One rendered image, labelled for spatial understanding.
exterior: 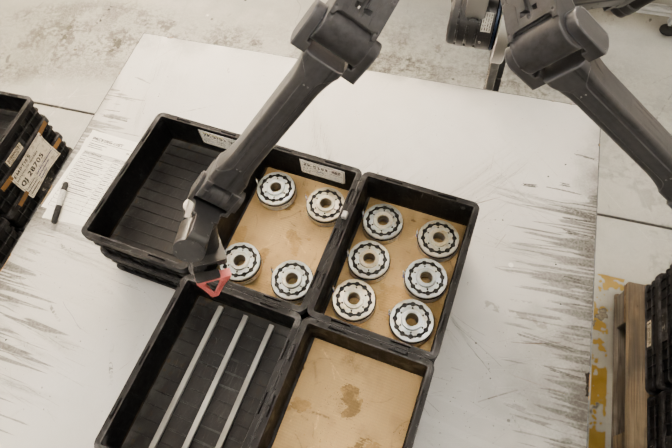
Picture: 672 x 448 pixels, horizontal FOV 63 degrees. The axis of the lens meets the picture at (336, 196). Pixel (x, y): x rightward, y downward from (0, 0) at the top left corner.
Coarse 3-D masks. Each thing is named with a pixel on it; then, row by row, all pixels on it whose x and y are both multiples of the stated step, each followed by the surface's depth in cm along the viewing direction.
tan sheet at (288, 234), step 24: (312, 192) 148; (264, 216) 145; (288, 216) 145; (240, 240) 142; (264, 240) 142; (288, 240) 141; (312, 240) 141; (240, 264) 139; (264, 264) 138; (312, 264) 138; (264, 288) 135
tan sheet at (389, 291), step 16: (368, 208) 145; (400, 208) 144; (384, 224) 142; (416, 224) 142; (400, 240) 140; (416, 240) 139; (400, 256) 138; (416, 256) 137; (400, 272) 135; (448, 272) 135; (384, 288) 134; (400, 288) 133; (384, 304) 132; (432, 304) 131; (368, 320) 130; (384, 320) 130; (432, 336) 127
